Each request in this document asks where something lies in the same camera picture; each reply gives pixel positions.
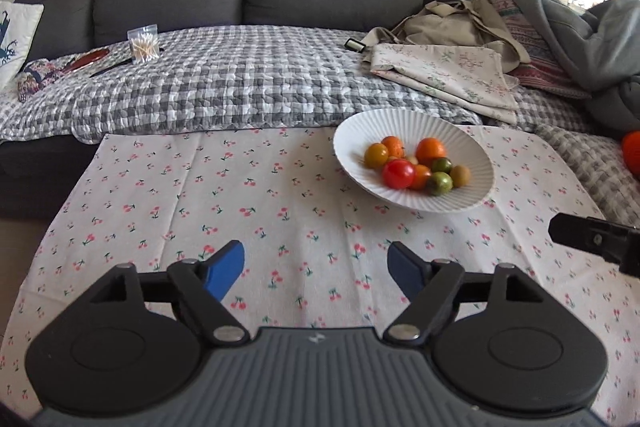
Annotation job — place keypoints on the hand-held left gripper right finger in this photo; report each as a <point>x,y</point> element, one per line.
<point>406,269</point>

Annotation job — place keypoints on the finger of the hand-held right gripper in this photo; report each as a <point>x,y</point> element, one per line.
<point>585,234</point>

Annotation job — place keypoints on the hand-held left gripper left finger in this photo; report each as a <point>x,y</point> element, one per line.
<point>225,269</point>

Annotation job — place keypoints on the red tomato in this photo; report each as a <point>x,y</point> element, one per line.
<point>398,173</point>

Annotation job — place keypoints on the brown kiwi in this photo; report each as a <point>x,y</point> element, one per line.
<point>461,175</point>

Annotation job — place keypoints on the yellow-orange tomato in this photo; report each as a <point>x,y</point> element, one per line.
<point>376,155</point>

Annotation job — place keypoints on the large orange mandarin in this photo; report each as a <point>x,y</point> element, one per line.
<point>431,151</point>

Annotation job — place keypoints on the small orange mandarin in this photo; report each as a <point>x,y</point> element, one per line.
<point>395,144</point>

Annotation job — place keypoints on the white ribbed plate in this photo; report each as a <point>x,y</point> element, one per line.
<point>350,142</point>

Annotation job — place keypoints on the grey woven mat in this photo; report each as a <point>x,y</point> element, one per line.
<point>585,167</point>

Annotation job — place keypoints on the cherry print cloth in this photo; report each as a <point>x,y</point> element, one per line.
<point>175,207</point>

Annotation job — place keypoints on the orange cherry tomato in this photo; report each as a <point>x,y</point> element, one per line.
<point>421,174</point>

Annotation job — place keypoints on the small beige longan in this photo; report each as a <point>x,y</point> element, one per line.
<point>411,160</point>

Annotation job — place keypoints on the grey white checkered blanket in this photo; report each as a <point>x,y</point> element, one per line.
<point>225,82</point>

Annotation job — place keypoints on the patterned striped pillow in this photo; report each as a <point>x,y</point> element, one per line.
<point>530,52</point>

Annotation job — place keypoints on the grey-blue fleece blanket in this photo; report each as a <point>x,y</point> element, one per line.
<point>580,42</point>

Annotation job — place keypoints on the folded floral cloth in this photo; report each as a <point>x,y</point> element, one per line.
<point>445,72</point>

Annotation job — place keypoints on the black pen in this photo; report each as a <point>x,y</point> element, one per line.
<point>110,68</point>

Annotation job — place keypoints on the clear bag of cotton swabs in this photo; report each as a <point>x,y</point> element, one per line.
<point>143,47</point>

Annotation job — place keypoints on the beige canvas bag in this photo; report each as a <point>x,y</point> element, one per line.
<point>450,24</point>

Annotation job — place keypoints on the red oval object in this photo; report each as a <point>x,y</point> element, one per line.
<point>87,59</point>

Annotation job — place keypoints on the patterned fabric pouch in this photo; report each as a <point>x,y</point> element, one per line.
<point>37,79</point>

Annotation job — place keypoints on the white cushion with blue print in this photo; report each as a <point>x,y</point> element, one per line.
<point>17,37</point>

